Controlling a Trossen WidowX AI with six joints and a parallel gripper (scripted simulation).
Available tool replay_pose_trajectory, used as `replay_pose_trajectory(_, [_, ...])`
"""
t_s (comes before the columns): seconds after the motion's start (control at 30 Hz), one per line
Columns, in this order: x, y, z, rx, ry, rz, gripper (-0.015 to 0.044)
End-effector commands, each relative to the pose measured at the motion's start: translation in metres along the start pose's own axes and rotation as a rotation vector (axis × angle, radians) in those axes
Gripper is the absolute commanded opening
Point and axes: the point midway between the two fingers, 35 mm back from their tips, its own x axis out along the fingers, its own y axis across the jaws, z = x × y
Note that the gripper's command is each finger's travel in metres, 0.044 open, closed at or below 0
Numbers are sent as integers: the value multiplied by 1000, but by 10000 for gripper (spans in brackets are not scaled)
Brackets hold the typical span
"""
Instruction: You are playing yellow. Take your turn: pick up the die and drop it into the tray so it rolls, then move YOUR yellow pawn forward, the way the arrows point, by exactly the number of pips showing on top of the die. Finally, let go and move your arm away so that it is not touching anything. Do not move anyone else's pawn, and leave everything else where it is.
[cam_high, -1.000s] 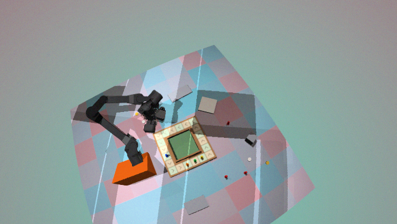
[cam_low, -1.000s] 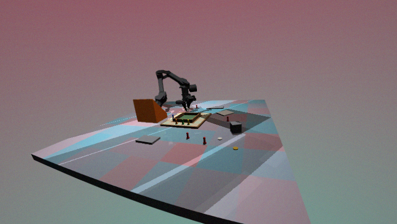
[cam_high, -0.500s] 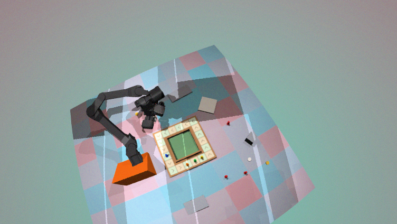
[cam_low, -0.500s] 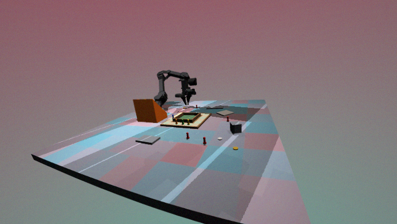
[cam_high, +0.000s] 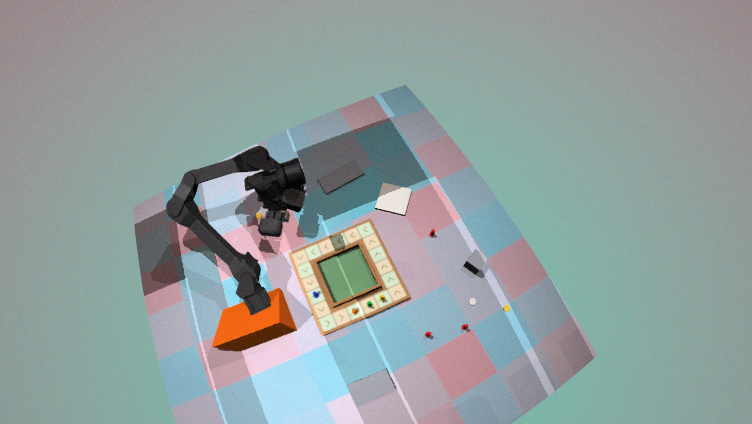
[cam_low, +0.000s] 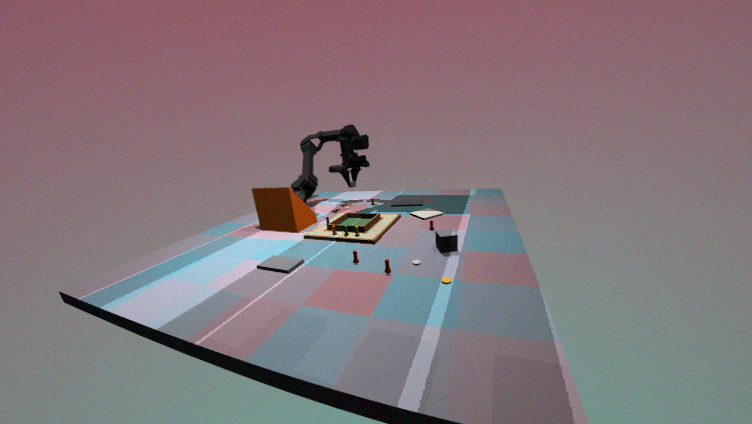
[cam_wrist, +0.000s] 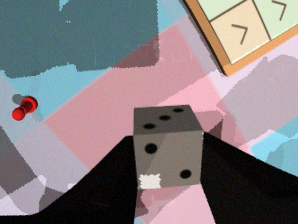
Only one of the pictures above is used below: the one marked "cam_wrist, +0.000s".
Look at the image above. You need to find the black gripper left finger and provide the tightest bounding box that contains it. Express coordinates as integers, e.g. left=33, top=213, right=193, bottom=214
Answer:
left=0, top=135, right=137, bottom=224

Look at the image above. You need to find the red pawn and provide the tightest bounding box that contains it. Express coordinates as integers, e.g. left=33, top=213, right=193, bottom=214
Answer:
left=12, top=96, right=39, bottom=121

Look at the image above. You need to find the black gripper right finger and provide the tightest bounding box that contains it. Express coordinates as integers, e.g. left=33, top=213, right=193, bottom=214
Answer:
left=200, top=131, right=298, bottom=224

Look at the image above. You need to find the grey die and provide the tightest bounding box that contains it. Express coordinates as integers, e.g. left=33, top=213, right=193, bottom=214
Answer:
left=133, top=104, right=204, bottom=190

